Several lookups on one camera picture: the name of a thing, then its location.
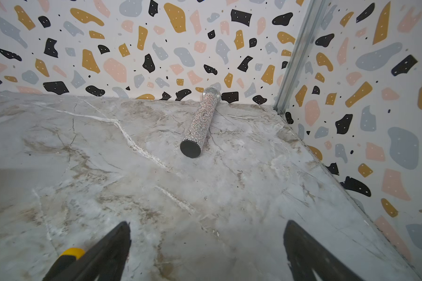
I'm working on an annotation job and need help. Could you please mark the aluminium corner post right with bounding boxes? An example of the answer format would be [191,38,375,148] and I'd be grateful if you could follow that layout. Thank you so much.
[273,0,330,116]

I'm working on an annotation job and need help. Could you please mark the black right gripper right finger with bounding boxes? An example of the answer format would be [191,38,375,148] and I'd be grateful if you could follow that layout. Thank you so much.
[283,220,361,281]

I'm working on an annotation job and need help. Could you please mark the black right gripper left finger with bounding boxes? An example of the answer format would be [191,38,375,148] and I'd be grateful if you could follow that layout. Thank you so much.
[53,221,131,281]

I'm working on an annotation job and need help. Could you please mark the black yellow handled screwdriver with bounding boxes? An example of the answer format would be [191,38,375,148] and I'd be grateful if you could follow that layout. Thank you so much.
[42,248,86,281]

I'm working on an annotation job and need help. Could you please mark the silver glitter microphone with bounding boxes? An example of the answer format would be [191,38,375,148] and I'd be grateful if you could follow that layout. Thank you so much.
[180,87,221,158]

